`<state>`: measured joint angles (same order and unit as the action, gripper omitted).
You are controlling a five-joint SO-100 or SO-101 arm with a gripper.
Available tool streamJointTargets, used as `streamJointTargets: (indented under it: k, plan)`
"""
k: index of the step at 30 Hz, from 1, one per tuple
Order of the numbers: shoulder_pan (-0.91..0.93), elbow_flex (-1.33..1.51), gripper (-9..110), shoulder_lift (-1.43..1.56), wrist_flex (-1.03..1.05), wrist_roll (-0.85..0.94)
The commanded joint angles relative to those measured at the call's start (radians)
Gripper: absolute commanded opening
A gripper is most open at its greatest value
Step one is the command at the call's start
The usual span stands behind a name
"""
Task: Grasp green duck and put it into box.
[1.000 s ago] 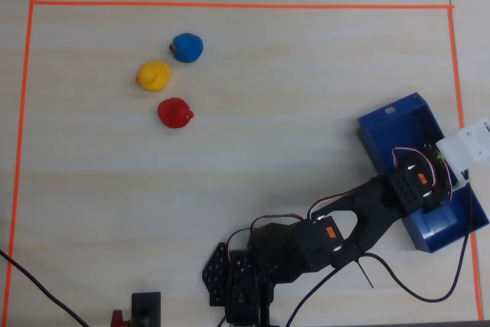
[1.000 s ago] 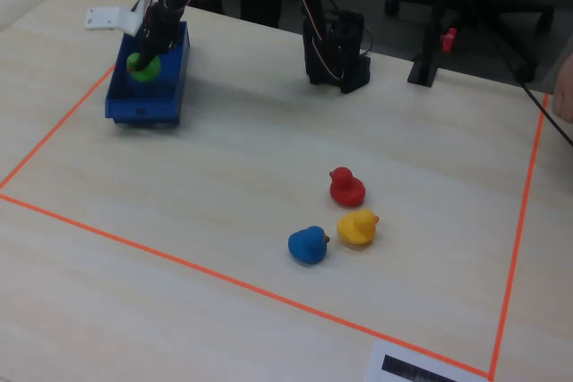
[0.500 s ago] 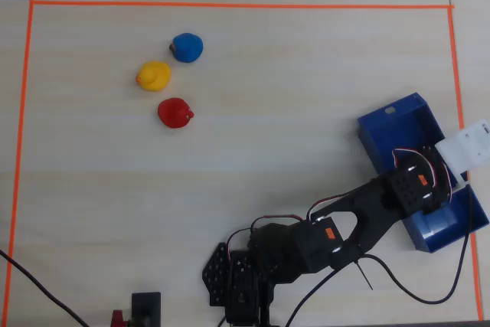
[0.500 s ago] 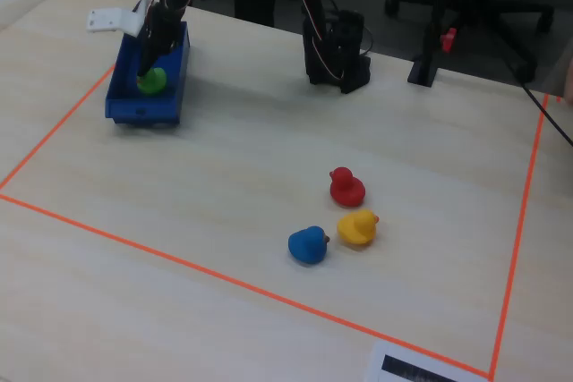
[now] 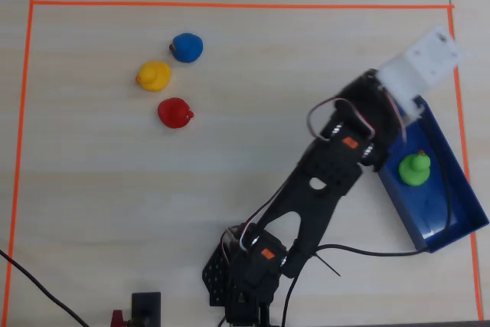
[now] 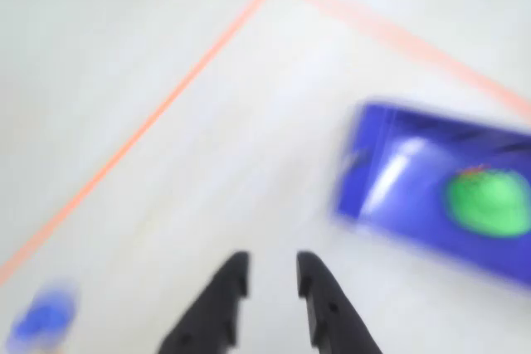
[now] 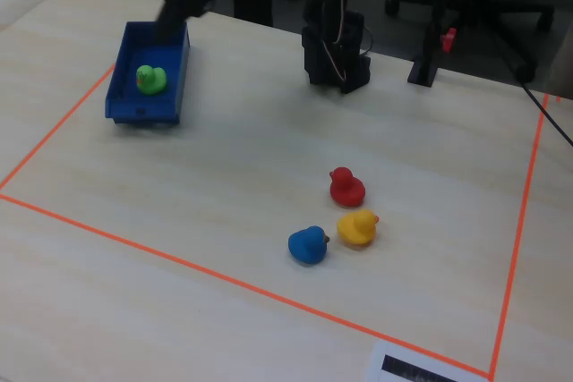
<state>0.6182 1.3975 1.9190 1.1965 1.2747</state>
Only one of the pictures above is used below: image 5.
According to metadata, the green rubber duck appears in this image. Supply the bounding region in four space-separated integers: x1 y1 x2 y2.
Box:
397 150 433 187

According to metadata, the red rubber duck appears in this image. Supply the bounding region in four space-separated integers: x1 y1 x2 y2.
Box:
157 97 195 129

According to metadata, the black table clamp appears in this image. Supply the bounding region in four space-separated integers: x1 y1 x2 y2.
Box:
131 291 162 327

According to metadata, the red clamp handle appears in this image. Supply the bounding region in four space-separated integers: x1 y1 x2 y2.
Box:
110 309 133 327

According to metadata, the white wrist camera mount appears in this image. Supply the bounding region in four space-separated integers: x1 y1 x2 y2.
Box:
377 24 472 126

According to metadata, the black camera cable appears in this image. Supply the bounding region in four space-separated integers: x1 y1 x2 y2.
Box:
281 127 456 327

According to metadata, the white red servo wire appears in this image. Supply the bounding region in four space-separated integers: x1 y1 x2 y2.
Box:
306 96 377 141

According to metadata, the black power cable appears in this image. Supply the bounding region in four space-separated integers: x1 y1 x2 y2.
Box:
0 249 90 327

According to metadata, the blue rubber duck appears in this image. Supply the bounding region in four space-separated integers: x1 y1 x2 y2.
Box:
168 32 204 64

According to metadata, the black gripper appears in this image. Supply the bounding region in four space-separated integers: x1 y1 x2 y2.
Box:
338 68 407 152

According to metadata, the orange tape strip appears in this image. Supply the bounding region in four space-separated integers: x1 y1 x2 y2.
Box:
447 5 484 322
4 0 36 327
29 0 456 10

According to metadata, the yellow rubber duck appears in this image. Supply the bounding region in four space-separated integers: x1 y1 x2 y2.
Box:
136 60 172 93

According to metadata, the blue plastic box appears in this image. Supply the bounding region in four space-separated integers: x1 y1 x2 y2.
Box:
377 95 490 254

